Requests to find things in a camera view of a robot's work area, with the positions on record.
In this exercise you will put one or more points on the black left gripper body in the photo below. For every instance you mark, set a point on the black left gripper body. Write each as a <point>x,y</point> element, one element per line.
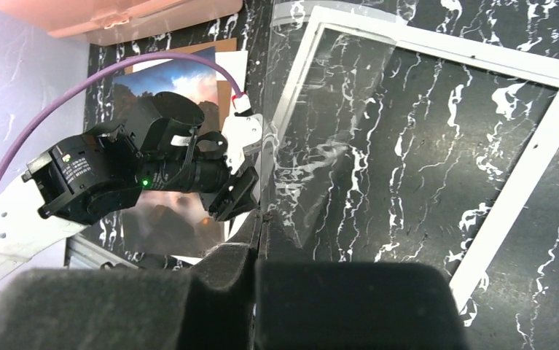
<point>199,166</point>

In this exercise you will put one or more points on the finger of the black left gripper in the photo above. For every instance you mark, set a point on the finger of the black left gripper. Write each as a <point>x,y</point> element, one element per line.
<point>235,196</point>

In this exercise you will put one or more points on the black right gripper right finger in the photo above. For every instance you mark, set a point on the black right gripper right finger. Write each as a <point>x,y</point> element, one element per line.
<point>305,304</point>

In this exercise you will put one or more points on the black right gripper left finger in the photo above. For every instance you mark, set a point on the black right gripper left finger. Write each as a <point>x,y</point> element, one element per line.
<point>207,306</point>

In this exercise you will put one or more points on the landscape sunset photo print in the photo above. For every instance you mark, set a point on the landscape sunset photo print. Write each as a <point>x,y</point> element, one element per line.
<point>171,223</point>

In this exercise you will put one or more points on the clear acrylic glass sheet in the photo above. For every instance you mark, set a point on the clear acrylic glass sheet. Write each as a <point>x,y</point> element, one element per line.
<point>321,115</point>

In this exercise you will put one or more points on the white picture frame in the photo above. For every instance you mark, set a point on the white picture frame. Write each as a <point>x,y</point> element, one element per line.
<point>524,65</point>

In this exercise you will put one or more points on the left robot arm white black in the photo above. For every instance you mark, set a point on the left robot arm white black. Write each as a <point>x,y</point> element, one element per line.
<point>156,146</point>

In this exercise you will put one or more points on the brown backing board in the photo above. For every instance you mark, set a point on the brown backing board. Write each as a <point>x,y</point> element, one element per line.
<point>221,87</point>

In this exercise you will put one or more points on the pink plastic storage box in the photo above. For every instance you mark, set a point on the pink plastic storage box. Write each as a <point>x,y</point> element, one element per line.
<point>104,22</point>

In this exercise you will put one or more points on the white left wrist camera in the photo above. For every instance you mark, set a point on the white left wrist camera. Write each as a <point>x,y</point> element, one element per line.
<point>242,131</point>

